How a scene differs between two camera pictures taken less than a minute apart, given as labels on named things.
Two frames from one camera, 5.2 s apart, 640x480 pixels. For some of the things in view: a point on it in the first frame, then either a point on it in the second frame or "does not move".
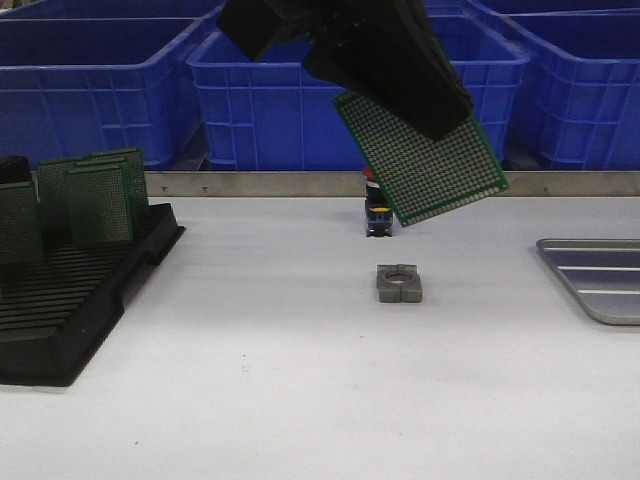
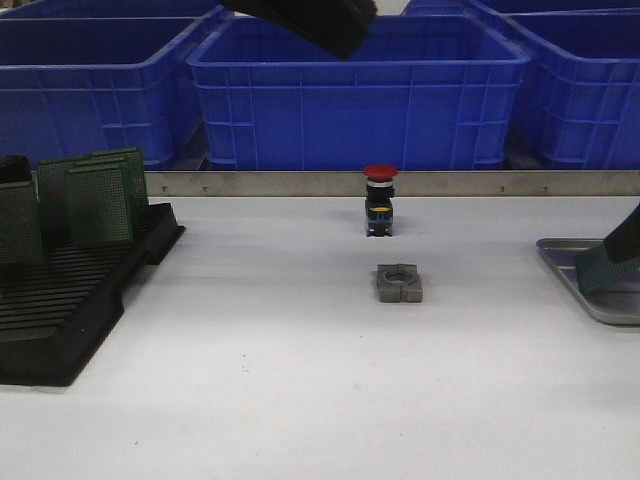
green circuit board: [102, 162] does not move
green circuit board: [422, 176] → [594, 268]
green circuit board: [99, 206] does not move
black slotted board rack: [55, 313] does not move
